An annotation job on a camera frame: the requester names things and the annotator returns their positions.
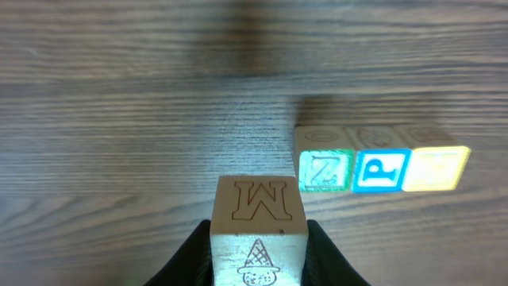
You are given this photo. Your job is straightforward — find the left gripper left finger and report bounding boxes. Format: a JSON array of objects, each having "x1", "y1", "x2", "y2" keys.
[{"x1": 144, "y1": 220, "x2": 213, "y2": 286}]

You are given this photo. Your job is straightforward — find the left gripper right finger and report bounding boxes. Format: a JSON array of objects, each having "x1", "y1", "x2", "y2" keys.
[{"x1": 301, "y1": 220, "x2": 370, "y2": 286}]

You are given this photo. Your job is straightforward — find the white letter A block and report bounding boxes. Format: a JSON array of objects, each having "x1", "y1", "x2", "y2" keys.
[{"x1": 210, "y1": 176, "x2": 309, "y2": 286}]

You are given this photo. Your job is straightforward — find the green letter Z block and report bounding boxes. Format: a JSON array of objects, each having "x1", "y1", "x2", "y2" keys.
[{"x1": 294, "y1": 126, "x2": 355, "y2": 192}]

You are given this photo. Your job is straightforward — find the blue letter P block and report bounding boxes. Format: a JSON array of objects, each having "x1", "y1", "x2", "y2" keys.
[{"x1": 344, "y1": 126, "x2": 412, "y2": 194}]

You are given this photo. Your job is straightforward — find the yellow block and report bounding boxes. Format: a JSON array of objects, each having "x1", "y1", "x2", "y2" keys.
[{"x1": 394, "y1": 123, "x2": 471, "y2": 191}]

